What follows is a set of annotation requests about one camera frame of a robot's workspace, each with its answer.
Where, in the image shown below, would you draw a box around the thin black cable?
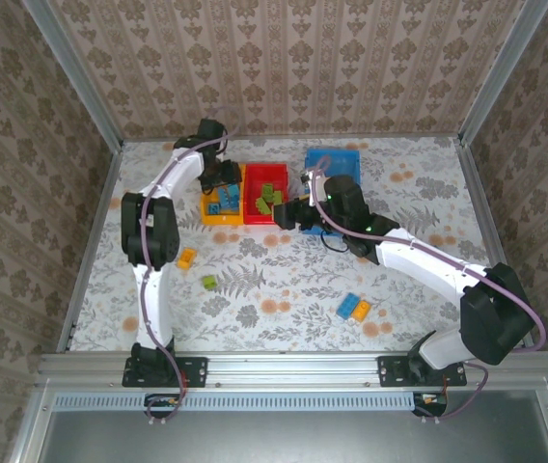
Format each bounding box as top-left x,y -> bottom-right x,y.
320,230 -> 352,255

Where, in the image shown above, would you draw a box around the grey metal panel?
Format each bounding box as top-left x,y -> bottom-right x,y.
37,389 -> 548,463

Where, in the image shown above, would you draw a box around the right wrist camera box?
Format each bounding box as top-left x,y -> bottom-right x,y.
300,168 -> 327,195

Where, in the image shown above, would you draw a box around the yellow plastic bin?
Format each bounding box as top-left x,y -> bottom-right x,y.
200,162 -> 247,227

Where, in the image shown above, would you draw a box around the aluminium frame post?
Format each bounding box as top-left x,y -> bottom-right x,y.
459,0 -> 548,146
21,0 -> 124,147

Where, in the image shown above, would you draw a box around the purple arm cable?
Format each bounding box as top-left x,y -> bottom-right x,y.
139,125 -> 241,428
310,154 -> 548,425

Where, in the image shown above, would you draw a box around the grey slotted cable duct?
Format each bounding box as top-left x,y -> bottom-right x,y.
54,393 -> 423,411

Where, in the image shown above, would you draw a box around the blue plastic bin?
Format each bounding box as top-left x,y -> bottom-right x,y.
301,147 -> 363,236

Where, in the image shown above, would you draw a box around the red plastic bin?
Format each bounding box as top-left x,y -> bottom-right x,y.
243,163 -> 289,227

